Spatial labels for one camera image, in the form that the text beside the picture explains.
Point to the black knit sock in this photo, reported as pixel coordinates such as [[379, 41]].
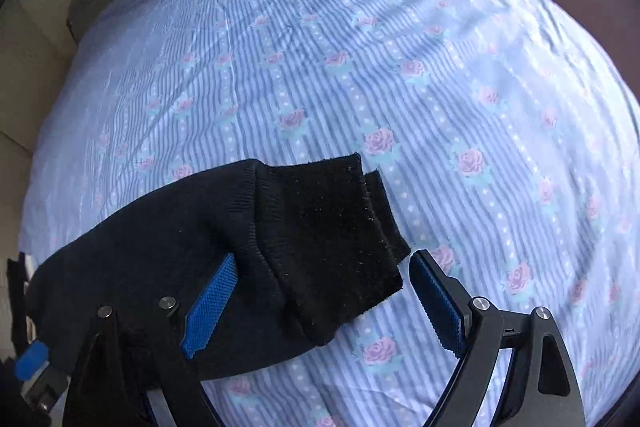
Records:
[[300, 227]]

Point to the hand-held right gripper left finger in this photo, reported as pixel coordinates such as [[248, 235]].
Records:
[[207, 312]]

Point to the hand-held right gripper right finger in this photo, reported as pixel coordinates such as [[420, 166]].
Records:
[[440, 309]]

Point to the blue striped floral bed sheet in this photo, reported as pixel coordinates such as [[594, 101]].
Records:
[[400, 82]]

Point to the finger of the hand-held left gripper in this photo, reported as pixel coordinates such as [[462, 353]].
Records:
[[30, 359]]

